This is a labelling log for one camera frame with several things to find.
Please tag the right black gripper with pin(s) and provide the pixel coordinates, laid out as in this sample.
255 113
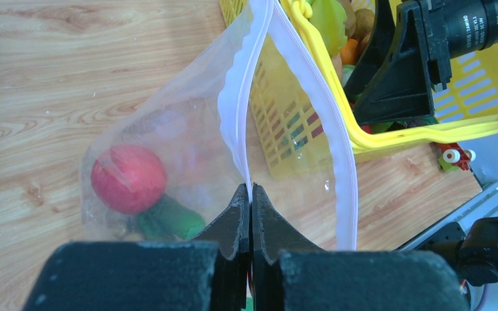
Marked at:
391 81

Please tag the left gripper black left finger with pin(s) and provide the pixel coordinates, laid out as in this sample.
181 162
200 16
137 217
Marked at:
208 272

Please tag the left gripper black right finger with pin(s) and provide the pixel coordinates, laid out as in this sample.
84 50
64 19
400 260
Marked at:
292 273

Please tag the red apple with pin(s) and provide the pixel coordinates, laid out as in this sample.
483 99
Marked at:
129 179

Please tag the clear zip top bag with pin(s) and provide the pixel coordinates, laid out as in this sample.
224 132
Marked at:
200 125

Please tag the brown potato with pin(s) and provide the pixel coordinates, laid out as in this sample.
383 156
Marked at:
364 23

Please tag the colourful toy at table edge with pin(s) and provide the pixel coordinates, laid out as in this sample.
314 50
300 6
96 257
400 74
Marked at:
454 158

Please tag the yellow plastic basket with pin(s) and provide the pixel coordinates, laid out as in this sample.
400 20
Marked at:
291 134

